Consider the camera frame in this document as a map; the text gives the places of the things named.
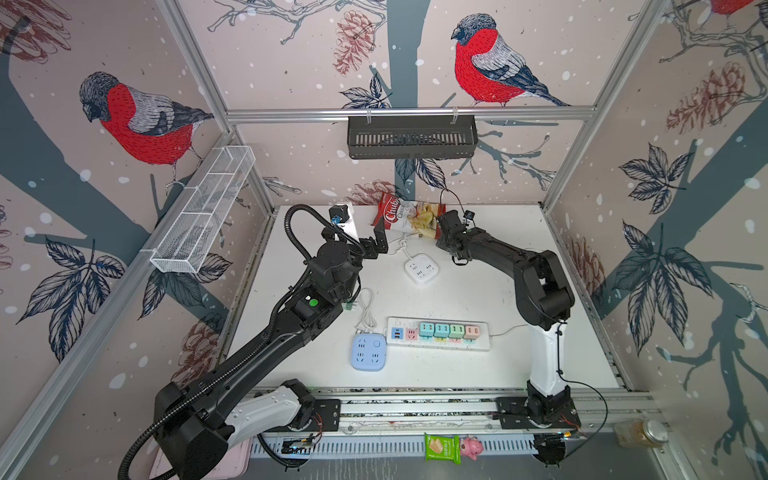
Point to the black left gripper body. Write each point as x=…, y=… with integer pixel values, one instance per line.
x=353, y=258

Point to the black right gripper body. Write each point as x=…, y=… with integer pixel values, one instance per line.
x=445, y=241

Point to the teal charger plug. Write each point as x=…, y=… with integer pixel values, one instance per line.
x=441, y=330

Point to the blue charger plug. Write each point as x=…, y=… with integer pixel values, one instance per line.
x=426, y=329

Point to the pink charger plug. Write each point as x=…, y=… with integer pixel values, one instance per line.
x=472, y=332

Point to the long white pastel power strip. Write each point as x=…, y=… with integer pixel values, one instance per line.
x=404, y=332

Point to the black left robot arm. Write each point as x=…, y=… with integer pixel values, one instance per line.
x=195, y=426

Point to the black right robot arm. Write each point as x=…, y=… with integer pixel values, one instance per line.
x=544, y=300

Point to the red white chips bag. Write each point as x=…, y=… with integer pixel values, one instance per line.
x=410, y=217

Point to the blue square power strip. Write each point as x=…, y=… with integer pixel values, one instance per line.
x=369, y=352

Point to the green snack packet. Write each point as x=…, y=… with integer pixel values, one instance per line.
x=442, y=448

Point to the pink pig toy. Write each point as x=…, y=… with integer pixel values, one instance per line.
x=470, y=447

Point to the pink tray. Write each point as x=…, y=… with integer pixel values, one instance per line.
x=233, y=464

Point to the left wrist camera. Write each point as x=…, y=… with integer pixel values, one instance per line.
x=341, y=215

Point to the black hanging wire basket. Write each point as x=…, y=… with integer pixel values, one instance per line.
x=435, y=137

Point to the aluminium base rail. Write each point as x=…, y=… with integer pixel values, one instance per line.
x=394, y=422

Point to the aluminium frame post back right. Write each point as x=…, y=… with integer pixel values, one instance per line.
x=641, y=33

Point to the aluminium frame post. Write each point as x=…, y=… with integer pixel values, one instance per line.
x=641, y=33
x=182, y=33

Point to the aluminium frame post back left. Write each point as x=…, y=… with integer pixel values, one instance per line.
x=182, y=33

